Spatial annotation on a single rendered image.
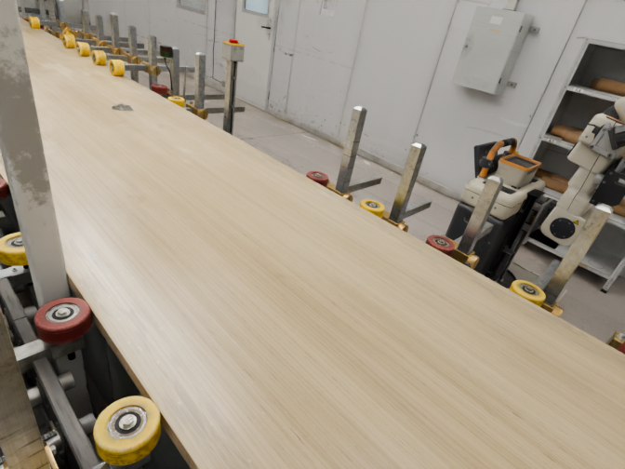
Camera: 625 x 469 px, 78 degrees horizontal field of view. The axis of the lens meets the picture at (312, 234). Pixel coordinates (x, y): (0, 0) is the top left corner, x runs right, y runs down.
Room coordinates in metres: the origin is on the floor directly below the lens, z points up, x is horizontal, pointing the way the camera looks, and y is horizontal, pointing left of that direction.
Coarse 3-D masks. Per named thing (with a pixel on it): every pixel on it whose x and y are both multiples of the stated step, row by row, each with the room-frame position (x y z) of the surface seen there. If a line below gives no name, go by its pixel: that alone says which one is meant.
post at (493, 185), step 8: (496, 176) 1.03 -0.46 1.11; (488, 184) 1.02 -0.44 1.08; (496, 184) 1.01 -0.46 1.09; (488, 192) 1.02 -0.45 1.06; (496, 192) 1.01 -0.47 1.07; (480, 200) 1.03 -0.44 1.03; (488, 200) 1.01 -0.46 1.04; (480, 208) 1.02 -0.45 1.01; (488, 208) 1.01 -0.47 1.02; (472, 216) 1.03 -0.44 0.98; (480, 216) 1.02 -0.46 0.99; (472, 224) 1.02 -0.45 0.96; (480, 224) 1.01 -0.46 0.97; (464, 232) 1.03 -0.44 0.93; (472, 232) 1.02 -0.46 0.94; (480, 232) 1.03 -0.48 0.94; (464, 240) 1.02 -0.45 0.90; (472, 240) 1.01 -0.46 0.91; (464, 248) 1.02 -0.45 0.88; (472, 248) 1.03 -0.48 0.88
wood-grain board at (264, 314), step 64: (64, 64) 2.17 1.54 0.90; (64, 128) 1.26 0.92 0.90; (128, 128) 1.38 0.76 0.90; (192, 128) 1.53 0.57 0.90; (64, 192) 0.84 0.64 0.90; (128, 192) 0.91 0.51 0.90; (192, 192) 0.98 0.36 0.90; (256, 192) 1.07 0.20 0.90; (320, 192) 1.16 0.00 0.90; (64, 256) 0.60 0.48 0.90; (128, 256) 0.64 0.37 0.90; (192, 256) 0.68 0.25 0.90; (256, 256) 0.73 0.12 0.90; (320, 256) 0.79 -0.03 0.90; (384, 256) 0.85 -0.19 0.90; (448, 256) 0.91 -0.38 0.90; (128, 320) 0.47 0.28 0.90; (192, 320) 0.50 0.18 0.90; (256, 320) 0.53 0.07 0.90; (320, 320) 0.56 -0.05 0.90; (384, 320) 0.60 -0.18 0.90; (448, 320) 0.64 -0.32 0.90; (512, 320) 0.69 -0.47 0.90; (192, 384) 0.37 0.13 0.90; (256, 384) 0.39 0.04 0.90; (320, 384) 0.42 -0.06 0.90; (384, 384) 0.44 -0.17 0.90; (448, 384) 0.47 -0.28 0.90; (512, 384) 0.50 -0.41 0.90; (576, 384) 0.53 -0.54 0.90; (192, 448) 0.28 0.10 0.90; (256, 448) 0.30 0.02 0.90; (320, 448) 0.31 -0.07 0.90; (384, 448) 0.33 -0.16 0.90; (448, 448) 0.35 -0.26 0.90; (512, 448) 0.37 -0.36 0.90; (576, 448) 0.40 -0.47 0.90
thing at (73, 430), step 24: (0, 264) 0.60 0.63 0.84; (0, 288) 0.54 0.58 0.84; (24, 312) 0.49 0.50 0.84; (24, 336) 0.44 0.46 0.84; (48, 360) 0.41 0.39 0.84; (48, 384) 0.36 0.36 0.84; (48, 408) 0.36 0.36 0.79; (72, 408) 0.34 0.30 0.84; (72, 432) 0.30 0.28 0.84; (0, 456) 0.31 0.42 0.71; (72, 456) 0.29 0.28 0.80; (96, 456) 0.28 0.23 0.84
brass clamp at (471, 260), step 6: (456, 246) 1.05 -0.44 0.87; (456, 252) 1.02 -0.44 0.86; (462, 252) 1.02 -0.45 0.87; (474, 252) 1.03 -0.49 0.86; (456, 258) 1.02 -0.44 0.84; (462, 258) 1.01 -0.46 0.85; (468, 258) 1.00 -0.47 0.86; (474, 258) 1.00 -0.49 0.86; (468, 264) 0.99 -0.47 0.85; (474, 264) 1.00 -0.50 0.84
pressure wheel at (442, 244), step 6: (432, 234) 1.01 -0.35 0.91; (426, 240) 0.98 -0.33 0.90; (432, 240) 0.97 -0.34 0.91; (438, 240) 0.98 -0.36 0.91; (444, 240) 0.99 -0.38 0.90; (450, 240) 1.00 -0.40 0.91; (432, 246) 0.95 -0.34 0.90; (438, 246) 0.95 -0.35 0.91; (444, 246) 0.96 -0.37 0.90; (450, 246) 0.96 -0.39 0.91; (444, 252) 0.94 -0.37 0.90; (450, 252) 0.94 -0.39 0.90
